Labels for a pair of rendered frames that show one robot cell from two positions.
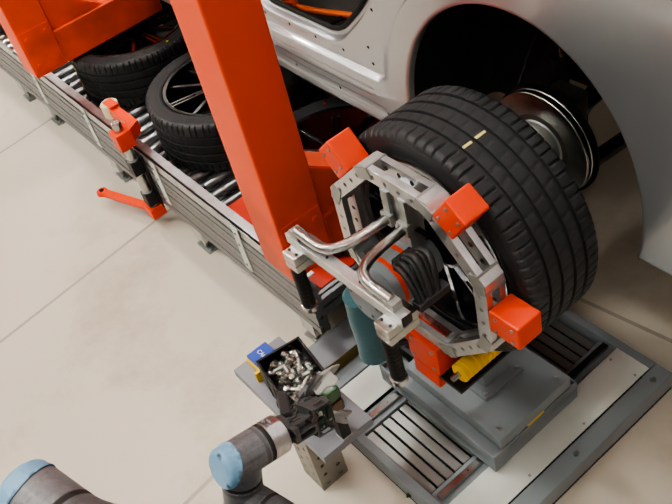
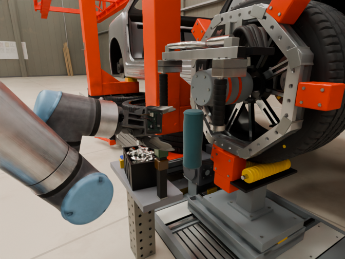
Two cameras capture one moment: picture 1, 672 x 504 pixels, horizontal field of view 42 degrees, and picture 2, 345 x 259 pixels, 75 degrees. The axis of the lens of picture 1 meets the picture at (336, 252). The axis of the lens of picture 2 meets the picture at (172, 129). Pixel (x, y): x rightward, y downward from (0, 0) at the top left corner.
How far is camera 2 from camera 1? 1.55 m
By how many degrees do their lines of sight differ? 27
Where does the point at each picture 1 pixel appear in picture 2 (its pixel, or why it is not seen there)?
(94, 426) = (37, 202)
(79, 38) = (109, 89)
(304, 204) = (172, 93)
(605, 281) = (302, 198)
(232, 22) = not seen: outside the picture
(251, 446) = (77, 98)
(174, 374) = not seen: hidden behind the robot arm
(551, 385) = (292, 221)
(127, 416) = not seen: hidden behind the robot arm
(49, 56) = (97, 90)
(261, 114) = (166, 28)
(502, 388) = (261, 216)
